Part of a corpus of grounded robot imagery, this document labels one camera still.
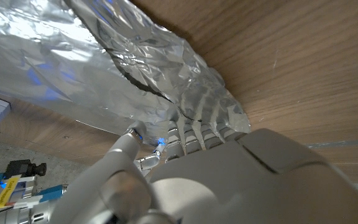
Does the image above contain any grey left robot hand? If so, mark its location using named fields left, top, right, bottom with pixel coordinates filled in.
left=50, top=119, right=358, bottom=224

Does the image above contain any crinkled aluminium foil sheet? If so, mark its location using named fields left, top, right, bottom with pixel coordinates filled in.
left=0, top=0, right=251, bottom=147

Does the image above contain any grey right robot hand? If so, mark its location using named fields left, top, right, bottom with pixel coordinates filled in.
left=0, top=159, right=70, bottom=224

